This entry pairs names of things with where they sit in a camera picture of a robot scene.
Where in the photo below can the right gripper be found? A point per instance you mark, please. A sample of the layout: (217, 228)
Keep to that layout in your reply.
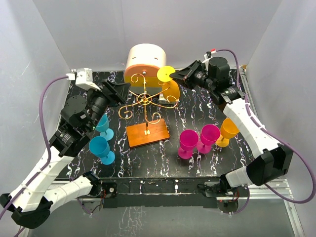
(184, 74)

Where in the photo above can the black marble mat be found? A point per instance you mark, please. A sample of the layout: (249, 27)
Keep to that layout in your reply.
(158, 160)

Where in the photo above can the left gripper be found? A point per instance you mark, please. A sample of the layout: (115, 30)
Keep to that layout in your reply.
(117, 93)

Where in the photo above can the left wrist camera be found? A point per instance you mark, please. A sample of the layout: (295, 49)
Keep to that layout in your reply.
(83, 79)

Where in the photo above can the blue wine glass rear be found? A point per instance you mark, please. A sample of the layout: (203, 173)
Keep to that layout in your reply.
(103, 128)

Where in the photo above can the pink yellow cylinder box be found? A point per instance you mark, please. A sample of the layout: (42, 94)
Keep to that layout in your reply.
(144, 61)

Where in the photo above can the orange wine glass front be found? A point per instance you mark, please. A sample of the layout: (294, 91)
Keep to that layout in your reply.
(228, 131)

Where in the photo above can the small white box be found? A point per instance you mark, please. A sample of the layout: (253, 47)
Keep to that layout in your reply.
(162, 100)

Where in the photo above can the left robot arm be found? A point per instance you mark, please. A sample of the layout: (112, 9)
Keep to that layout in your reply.
(32, 202)

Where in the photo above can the aluminium frame rail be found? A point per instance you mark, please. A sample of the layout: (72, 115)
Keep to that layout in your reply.
(167, 213)

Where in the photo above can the blue wine glass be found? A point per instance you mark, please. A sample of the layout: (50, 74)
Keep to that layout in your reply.
(99, 147)
(103, 128)

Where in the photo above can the gold wire glass rack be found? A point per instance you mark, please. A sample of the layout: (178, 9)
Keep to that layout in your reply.
(144, 99)

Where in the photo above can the wooden rack base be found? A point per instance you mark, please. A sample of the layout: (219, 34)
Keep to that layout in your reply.
(142, 134)

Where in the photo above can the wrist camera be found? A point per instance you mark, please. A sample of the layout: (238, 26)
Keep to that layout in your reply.
(209, 54)
(83, 79)

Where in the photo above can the magenta wine glass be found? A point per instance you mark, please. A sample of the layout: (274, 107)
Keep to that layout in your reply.
(209, 136)
(188, 140)

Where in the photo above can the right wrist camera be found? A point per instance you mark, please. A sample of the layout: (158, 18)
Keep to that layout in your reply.
(209, 54)

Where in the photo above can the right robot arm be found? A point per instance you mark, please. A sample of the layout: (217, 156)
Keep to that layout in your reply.
(272, 158)

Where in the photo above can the orange wine glass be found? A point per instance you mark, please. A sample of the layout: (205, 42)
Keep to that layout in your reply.
(170, 88)
(228, 131)

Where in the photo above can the blue wine glass front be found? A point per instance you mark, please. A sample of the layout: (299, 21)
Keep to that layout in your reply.
(99, 147)

